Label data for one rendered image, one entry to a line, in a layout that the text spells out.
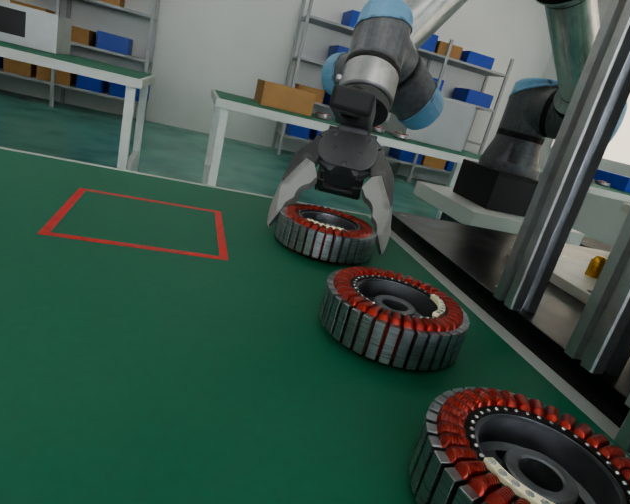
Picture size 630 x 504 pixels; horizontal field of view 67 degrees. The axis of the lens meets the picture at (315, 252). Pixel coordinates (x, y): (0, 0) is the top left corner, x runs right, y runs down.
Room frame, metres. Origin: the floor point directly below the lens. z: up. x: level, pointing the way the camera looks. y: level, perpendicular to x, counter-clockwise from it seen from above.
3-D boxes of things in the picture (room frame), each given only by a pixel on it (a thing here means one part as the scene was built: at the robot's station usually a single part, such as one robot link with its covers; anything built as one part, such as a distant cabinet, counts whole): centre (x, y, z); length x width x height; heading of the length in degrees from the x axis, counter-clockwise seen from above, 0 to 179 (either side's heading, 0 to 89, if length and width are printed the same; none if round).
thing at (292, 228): (0.52, -0.01, 0.77); 0.11 x 0.11 x 0.04
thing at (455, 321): (0.34, -0.07, 0.77); 0.11 x 0.11 x 0.04
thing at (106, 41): (6.09, 2.99, 0.87); 0.42 x 0.36 x 0.19; 20
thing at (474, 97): (7.60, -1.69, 1.37); 0.42 x 0.42 x 0.19; 19
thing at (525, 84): (1.28, -0.44, 1.01); 0.13 x 0.12 x 0.14; 43
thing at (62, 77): (5.92, 3.56, 0.42); 0.40 x 0.36 x 0.28; 18
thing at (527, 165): (1.28, -0.43, 0.89); 0.15 x 0.15 x 0.10
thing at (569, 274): (0.59, -0.35, 0.78); 0.15 x 0.15 x 0.01; 18
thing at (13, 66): (5.80, 3.93, 0.36); 0.40 x 0.28 x 0.16; 19
